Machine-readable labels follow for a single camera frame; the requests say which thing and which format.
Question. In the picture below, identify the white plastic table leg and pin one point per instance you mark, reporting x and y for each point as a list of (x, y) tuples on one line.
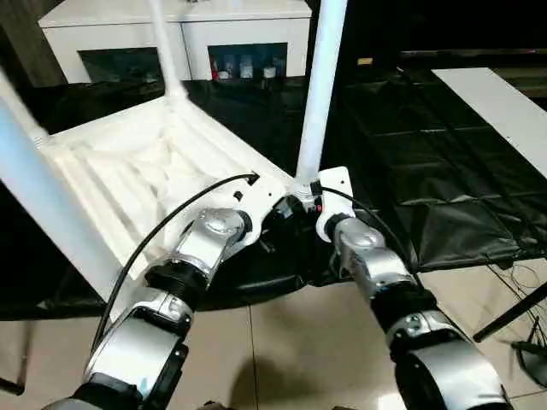
[(168, 51), (51, 192), (21, 111), (318, 85)]

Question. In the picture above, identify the white plastic table top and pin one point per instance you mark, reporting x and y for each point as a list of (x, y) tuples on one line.
[(128, 171)]

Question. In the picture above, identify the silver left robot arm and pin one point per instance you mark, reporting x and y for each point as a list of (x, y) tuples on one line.
[(205, 247)]

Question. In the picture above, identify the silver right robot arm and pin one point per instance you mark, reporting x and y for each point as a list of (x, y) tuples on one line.
[(372, 265)]

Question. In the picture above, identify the black mat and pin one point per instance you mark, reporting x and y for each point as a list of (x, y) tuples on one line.
[(427, 149)]

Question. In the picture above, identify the small yellow tag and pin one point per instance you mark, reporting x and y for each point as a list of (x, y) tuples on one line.
[(364, 61)]

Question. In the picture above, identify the white flat panel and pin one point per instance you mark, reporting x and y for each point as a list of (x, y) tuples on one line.
[(500, 111)]

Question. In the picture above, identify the black metal bar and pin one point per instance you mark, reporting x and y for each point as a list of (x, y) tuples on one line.
[(470, 53)]

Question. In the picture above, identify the white cabinet with glass doors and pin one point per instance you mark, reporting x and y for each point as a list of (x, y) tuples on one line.
[(128, 34)]

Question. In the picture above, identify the grey curtain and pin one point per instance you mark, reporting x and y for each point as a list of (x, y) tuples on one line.
[(21, 51)]

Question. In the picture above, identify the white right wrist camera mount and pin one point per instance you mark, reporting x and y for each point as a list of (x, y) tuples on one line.
[(337, 192)]

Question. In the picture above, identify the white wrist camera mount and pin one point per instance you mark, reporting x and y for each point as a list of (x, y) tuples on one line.
[(256, 200), (337, 192)]

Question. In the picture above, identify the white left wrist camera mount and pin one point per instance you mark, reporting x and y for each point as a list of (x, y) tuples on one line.
[(256, 200)]

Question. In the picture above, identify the black folding table frame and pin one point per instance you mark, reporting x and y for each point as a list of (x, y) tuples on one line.
[(513, 307)]

